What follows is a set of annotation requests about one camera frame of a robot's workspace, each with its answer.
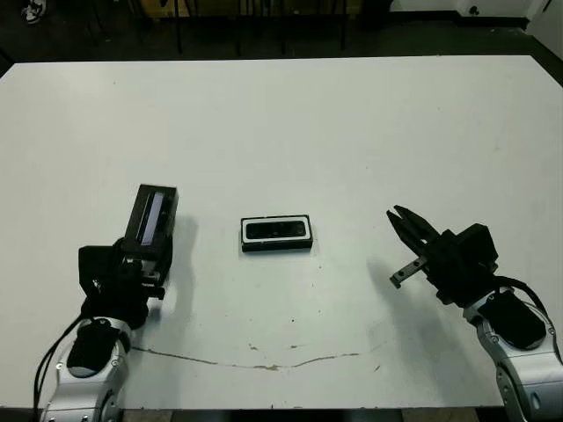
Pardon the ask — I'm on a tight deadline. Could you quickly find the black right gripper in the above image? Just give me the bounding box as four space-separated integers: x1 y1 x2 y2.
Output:
385 204 501 309

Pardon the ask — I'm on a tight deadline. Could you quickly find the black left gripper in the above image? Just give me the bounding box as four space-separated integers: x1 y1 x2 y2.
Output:
82 236 174 331

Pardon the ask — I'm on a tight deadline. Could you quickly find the black box lid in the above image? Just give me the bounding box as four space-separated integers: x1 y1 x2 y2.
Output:
124 183 179 251

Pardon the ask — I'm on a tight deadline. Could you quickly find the black box with white insert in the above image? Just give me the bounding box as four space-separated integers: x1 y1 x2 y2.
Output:
240 214 314 253

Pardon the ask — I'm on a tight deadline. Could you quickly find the black bin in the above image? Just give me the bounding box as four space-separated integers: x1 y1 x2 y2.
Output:
360 0 392 30

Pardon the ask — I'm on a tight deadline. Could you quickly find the black metal chair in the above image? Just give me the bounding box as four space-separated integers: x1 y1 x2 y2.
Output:
174 0 243 58

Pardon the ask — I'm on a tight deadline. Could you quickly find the white cabinet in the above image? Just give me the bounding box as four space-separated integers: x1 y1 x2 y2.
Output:
525 0 563 47

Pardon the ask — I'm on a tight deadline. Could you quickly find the white sneaker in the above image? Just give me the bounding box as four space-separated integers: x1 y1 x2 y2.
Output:
22 0 48 24

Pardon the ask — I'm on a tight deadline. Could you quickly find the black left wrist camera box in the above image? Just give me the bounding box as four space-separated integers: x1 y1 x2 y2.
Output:
77 245 116 291

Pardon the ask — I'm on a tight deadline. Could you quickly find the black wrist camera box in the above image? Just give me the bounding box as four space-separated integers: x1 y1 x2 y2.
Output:
457 222 501 269
77 245 116 291

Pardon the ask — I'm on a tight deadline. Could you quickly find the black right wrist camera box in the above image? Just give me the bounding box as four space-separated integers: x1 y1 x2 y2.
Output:
457 222 501 269

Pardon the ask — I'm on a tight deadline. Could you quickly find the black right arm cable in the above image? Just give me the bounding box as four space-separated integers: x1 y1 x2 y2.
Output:
494 274 551 317

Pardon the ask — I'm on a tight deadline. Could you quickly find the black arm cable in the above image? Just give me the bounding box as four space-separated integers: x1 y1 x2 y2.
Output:
494 274 551 317
33 302 96 414

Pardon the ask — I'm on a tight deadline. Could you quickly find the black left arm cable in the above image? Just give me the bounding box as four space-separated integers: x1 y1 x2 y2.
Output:
33 302 96 414

